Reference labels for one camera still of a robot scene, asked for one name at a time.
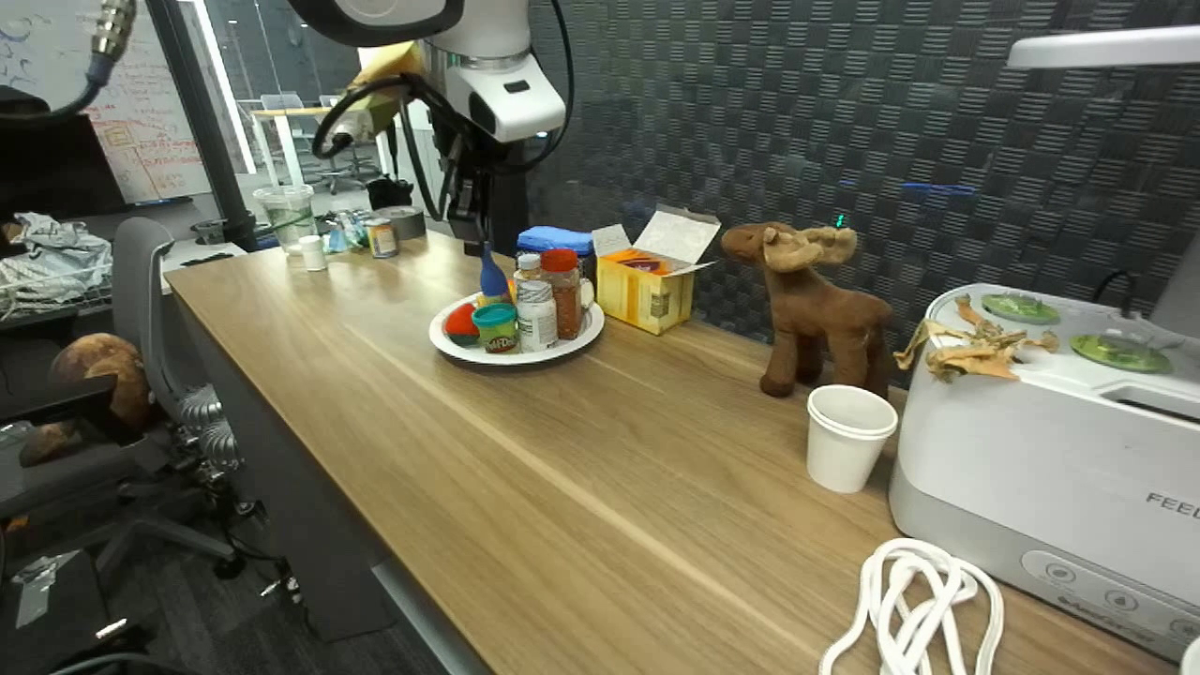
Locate white coiled rope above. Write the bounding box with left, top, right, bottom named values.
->
left=818, top=537, right=1010, bottom=675

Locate white appliance box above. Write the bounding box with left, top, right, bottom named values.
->
left=887, top=282, right=1200, bottom=660

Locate yellow open tea box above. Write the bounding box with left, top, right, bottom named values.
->
left=592, top=206, right=721, bottom=332

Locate teal lid play-doh tub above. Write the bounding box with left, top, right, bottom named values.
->
left=473, top=305, right=522, bottom=352

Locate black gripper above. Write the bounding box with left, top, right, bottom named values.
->
left=442, top=57, right=566, bottom=175

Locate wrist camera green-brown block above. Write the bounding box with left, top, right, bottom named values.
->
left=330, top=41, right=423, bottom=144

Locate blue folded cloth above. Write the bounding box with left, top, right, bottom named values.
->
left=518, top=224, right=592, bottom=257

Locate blue toy bottle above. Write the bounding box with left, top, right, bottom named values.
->
left=481, top=241, right=510, bottom=299

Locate white paper plate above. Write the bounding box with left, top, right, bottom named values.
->
left=426, top=292, right=602, bottom=366

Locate white paper cup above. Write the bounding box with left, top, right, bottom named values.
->
left=807, top=382, right=900, bottom=495

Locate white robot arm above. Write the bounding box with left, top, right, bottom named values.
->
left=287, top=0, right=571, bottom=156

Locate tall white supplement bottle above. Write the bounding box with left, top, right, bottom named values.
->
left=512, top=251, right=543, bottom=285

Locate red strawberry toy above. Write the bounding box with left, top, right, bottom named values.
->
left=442, top=305, right=481, bottom=345

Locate brown spice jar red lid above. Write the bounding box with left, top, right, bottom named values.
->
left=538, top=249, right=585, bottom=336

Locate brown moose plush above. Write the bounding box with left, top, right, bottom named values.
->
left=721, top=220, right=892, bottom=399

